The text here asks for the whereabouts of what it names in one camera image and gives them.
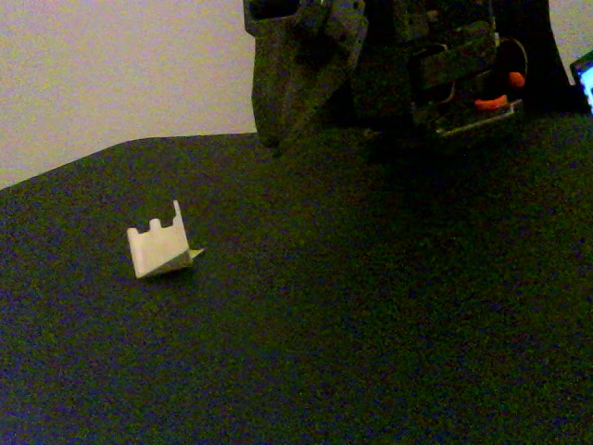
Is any white plastic bracket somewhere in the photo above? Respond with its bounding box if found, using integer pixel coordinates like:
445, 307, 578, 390
126, 199, 195, 280

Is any dark blue desk mat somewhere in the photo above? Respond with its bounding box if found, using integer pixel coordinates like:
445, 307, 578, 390
0, 113, 593, 445

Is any black clamp with orange tips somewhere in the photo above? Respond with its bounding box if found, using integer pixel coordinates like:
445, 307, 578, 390
473, 36, 529, 112

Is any blue-lit screen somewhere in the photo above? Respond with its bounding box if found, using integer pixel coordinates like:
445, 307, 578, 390
568, 49, 593, 116

